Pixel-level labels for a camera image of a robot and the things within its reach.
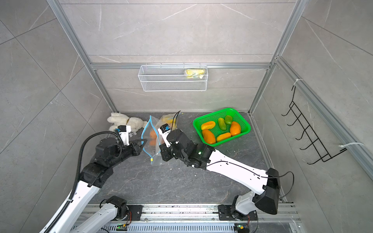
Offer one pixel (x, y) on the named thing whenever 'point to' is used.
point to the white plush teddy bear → (120, 119)
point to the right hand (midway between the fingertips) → (161, 146)
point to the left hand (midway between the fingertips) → (147, 138)
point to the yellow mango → (169, 120)
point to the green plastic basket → (218, 127)
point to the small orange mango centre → (153, 135)
